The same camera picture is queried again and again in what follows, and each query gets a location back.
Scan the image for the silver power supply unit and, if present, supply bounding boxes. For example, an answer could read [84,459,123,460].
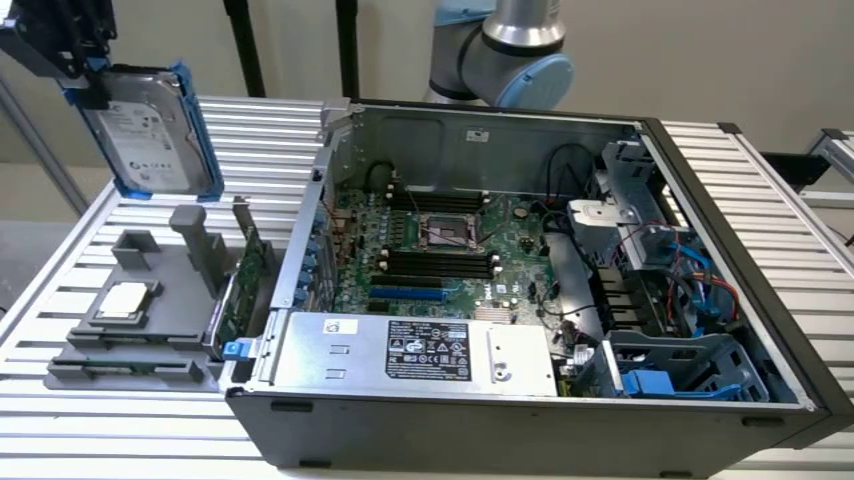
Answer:
[268,311,561,398]

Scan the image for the green motherboard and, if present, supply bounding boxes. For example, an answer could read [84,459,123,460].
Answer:
[330,187,602,351]

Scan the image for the aluminium frame post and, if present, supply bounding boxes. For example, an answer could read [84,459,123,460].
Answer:
[0,72,90,217]

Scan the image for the blue expansion slot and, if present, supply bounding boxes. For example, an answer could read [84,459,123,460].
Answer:
[370,285,447,304]

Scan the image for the silver disk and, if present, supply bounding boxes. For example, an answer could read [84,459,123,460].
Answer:
[58,59,226,204]

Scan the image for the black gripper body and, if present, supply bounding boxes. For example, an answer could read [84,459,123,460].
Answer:
[0,0,120,81]

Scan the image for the grey metal disk bay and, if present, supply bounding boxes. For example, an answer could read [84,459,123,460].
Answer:
[565,140,693,274]

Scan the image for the grey parts rack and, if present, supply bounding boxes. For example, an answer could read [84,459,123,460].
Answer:
[43,203,240,394]

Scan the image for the CPU socket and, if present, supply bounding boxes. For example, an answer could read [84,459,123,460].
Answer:
[414,212,487,252]

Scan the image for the black RAM slot bank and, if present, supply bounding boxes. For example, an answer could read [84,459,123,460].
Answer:
[386,185,490,214]
[379,247,502,281]

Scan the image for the red wire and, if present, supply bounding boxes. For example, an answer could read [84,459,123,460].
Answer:
[613,227,744,326]

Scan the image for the green graphics card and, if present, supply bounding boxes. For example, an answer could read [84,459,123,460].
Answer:
[202,195,279,362]

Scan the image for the black pole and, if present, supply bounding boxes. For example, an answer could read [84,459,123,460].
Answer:
[222,0,268,99]
[333,0,363,99]

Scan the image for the silver CPU chip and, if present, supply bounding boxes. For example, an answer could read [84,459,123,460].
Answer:
[91,280,162,322]

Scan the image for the blue wire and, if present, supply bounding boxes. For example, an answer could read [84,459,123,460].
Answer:
[650,227,722,346]

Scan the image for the black bracket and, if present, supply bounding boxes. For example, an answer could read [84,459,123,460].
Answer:
[760,151,833,190]

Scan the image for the black wire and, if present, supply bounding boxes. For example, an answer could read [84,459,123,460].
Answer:
[543,142,599,236]

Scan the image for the black open PC case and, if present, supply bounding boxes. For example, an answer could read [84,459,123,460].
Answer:
[223,97,834,470]

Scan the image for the green RAM stick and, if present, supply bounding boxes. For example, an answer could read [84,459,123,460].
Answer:
[52,357,196,377]

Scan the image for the aluminium profile side table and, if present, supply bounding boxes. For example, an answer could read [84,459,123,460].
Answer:
[797,128,854,209]

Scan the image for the grey and blue drive cage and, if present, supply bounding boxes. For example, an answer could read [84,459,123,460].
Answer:
[586,328,766,402]

